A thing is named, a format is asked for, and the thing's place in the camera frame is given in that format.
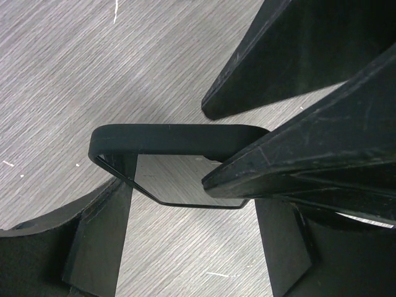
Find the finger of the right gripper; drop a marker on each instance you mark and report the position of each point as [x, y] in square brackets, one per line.
[339, 154]
[296, 47]

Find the black phone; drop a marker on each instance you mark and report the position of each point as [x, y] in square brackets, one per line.
[167, 162]

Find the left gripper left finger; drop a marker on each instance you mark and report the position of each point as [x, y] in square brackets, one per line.
[75, 250]

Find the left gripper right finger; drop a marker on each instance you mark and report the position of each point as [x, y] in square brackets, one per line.
[320, 253]

